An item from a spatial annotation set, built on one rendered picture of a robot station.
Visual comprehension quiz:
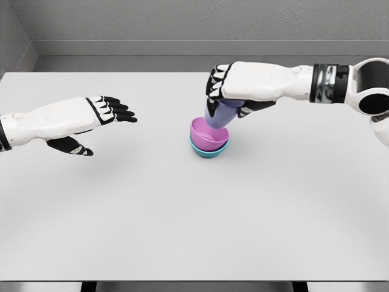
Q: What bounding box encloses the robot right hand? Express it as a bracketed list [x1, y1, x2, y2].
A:
[205, 61, 283, 119]

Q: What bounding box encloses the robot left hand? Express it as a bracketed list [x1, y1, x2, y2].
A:
[33, 96, 139, 158]

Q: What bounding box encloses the lavender blue cup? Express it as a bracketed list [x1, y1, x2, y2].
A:
[204, 99, 245, 130]

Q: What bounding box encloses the pink bowl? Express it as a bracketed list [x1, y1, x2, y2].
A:
[190, 117, 229, 152]

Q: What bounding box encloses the teal bowl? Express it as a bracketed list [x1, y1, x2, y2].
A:
[189, 133, 229, 159]

